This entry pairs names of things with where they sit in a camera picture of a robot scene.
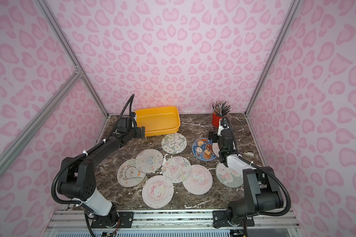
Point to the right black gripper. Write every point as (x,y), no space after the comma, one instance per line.
(215,136)

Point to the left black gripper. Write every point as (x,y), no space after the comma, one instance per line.
(139,132)

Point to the blue cartoon coaster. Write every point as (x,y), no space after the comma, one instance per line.
(203,150)

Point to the pink unicorn cloud coaster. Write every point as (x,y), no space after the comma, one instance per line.
(200,180)

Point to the green floral coaster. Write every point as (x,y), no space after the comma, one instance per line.
(174,143)

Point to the pink floral doodle coaster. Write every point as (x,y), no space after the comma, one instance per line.
(177,169)

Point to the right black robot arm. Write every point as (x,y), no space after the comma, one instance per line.
(264,193)

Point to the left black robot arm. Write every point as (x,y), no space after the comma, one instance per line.
(75,183)

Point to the yellow plastic storage box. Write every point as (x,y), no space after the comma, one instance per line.
(158,120)

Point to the red pen holder cup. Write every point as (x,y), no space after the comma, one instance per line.
(216,120)

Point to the bundle of pens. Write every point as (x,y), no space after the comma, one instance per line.
(221,109)

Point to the grey stapler tool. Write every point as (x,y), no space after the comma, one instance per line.
(248,154)

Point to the butterfly doodle coaster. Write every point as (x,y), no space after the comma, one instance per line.
(149,161)

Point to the grey-green bunny coaster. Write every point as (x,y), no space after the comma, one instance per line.
(228,177)

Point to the white sheep coaster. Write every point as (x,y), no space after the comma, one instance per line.
(128,175)

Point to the pink striped unicorn coaster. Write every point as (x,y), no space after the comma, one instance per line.
(157,191)

